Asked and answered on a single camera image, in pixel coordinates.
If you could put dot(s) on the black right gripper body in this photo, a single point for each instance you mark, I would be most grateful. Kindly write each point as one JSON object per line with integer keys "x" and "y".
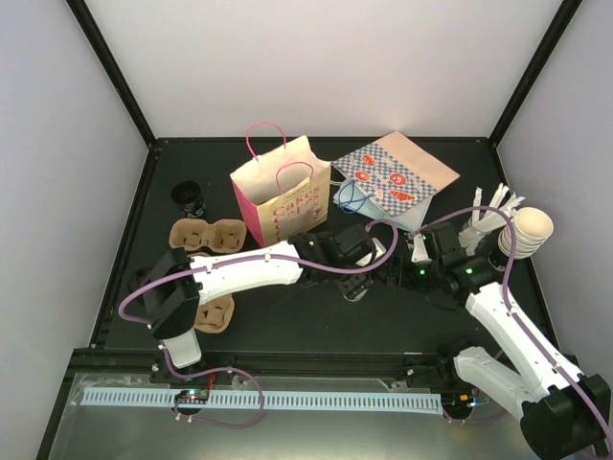
{"x": 425, "y": 281}

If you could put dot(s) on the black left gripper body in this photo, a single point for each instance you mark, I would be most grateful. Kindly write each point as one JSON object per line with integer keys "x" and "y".
{"x": 335, "y": 278}

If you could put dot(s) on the cream pink Cakes paper bag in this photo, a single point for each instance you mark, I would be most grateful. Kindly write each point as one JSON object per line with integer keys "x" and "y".
{"x": 283, "y": 192}

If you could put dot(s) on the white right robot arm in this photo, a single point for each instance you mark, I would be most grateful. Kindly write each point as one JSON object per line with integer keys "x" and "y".
{"x": 560, "y": 410}

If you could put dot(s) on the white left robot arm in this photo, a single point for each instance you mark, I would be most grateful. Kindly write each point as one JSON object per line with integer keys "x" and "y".
{"x": 179, "y": 285}

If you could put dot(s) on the black open coffee cup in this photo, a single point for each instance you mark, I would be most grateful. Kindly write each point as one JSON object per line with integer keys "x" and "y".
{"x": 187, "y": 196}

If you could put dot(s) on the light blue paper bag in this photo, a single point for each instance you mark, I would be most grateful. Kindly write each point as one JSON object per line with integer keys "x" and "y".
{"x": 350, "y": 200}

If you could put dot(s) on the blue checkered bakery paper bag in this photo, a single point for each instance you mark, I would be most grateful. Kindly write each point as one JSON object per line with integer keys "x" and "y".
{"x": 395, "y": 173}

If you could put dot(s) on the tall white paper cup stack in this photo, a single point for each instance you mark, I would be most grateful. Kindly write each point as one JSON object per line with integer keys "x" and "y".
{"x": 532, "y": 227}

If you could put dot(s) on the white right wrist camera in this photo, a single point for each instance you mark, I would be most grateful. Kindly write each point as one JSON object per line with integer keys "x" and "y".
{"x": 420, "y": 254}

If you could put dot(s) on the white slotted cable rail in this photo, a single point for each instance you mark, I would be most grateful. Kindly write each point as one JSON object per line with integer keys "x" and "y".
{"x": 266, "y": 400}

